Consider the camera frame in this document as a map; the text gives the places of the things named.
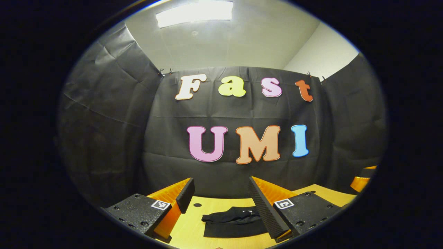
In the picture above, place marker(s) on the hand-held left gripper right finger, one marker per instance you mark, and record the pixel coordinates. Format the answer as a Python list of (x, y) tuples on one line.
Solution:
[(266, 212)]

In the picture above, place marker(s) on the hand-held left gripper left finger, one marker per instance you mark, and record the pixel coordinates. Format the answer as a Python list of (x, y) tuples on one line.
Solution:
[(186, 195)]

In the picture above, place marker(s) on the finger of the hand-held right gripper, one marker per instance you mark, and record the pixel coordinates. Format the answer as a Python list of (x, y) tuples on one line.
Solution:
[(360, 183)]

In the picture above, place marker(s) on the black button shirt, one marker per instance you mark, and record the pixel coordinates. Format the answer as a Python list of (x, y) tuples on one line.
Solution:
[(232, 226)]

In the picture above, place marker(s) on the ceiling light panel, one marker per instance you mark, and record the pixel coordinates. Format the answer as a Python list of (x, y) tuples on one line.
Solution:
[(193, 12)]

